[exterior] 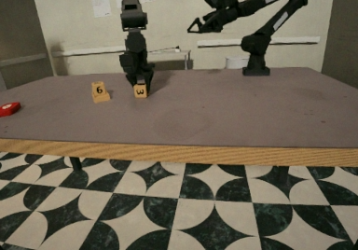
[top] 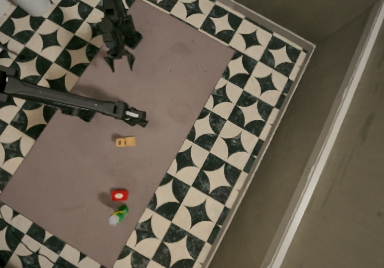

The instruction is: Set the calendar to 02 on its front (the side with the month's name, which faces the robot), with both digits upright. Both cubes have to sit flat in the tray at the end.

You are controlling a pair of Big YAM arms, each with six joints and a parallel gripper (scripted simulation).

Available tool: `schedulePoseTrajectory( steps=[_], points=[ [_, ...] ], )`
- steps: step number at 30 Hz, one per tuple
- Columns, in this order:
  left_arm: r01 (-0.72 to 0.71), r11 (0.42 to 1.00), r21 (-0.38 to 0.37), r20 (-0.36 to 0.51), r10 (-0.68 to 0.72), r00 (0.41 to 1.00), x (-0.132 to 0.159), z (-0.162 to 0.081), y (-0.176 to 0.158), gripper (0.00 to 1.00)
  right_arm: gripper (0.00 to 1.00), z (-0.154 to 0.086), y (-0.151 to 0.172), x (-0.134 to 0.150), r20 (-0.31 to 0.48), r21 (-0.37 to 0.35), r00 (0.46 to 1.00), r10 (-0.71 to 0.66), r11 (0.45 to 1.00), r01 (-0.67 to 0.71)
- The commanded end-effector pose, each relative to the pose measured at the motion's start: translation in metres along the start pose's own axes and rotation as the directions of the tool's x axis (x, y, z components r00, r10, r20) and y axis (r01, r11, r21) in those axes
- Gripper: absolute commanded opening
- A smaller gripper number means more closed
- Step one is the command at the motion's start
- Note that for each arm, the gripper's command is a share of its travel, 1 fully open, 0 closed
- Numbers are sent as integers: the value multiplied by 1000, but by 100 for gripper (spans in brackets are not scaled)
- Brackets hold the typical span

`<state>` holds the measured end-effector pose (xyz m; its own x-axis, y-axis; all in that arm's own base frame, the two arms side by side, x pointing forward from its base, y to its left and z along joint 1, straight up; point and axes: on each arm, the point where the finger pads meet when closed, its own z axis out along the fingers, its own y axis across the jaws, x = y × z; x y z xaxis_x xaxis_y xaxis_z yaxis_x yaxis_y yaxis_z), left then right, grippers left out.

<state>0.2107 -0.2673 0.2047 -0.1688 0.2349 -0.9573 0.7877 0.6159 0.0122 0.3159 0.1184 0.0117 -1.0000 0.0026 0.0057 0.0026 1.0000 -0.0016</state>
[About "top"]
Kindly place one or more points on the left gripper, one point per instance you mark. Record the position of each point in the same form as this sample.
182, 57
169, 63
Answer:
115, 53

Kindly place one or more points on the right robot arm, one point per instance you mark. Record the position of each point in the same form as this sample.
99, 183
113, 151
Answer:
64, 101

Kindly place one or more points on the green drink can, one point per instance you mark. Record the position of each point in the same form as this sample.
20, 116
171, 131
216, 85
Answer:
118, 215

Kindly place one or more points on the tan cube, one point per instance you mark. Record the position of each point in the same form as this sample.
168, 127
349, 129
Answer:
121, 142

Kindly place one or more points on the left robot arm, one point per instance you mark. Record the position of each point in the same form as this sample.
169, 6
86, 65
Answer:
114, 11

